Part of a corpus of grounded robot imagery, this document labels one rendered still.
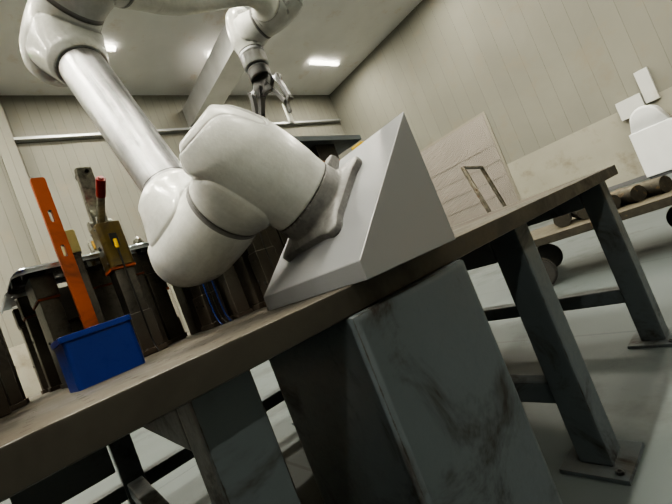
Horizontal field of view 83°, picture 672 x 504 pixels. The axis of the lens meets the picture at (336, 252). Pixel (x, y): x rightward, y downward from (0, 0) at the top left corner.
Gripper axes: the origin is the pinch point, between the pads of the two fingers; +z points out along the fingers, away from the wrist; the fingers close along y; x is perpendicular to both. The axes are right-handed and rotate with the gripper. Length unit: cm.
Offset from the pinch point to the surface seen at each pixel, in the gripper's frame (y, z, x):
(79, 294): 37, 36, 59
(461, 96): -49, -266, -1079
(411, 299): -38, 62, 57
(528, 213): -59, 58, 9
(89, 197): 34, 13, 50
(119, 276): 32, 35, 52
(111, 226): 30, 22, 50
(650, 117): -347, 10, -842
